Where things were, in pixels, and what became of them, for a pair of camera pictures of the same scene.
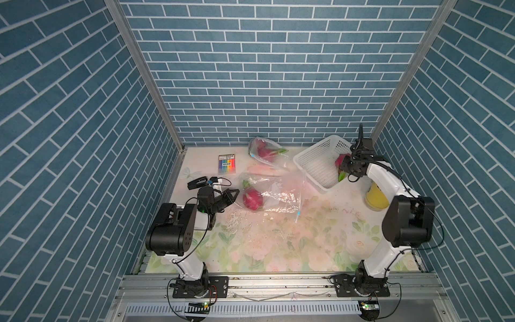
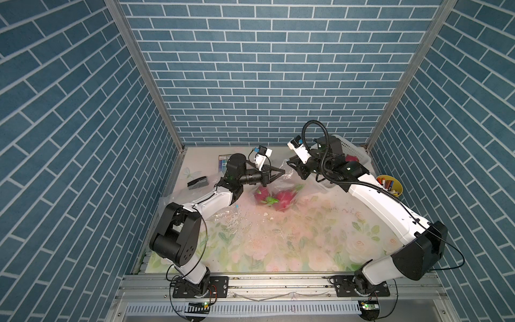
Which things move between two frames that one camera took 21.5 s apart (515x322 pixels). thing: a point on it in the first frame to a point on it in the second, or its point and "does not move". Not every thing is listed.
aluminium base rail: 151,298 does not move
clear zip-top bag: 269,193 to 194,187
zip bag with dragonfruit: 264,150 to 285,194
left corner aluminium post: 119,15 does not move
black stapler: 198,183 does not move
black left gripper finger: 229,198 to 281,172
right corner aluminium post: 440,17 does not move
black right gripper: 345,159 to 299,166
